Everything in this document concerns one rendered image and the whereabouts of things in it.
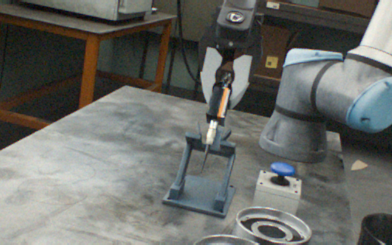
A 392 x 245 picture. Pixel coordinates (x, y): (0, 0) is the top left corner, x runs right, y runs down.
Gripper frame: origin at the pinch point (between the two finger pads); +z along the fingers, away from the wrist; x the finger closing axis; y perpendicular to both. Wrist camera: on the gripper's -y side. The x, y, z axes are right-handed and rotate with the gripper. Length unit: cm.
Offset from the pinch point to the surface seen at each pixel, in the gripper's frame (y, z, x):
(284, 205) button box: -0.8, 14.1, -13.3
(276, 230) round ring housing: -11.1, 14.0, -12.5
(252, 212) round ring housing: -9.2, 13.0, -8.8
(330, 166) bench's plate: 32.1, 16.4, -22.2
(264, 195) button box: -0.7, 13.4, -9.9
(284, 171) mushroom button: 0.8, 9.3, -12.2
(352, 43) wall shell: 381, 19, -52
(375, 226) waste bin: 107, 58, -51
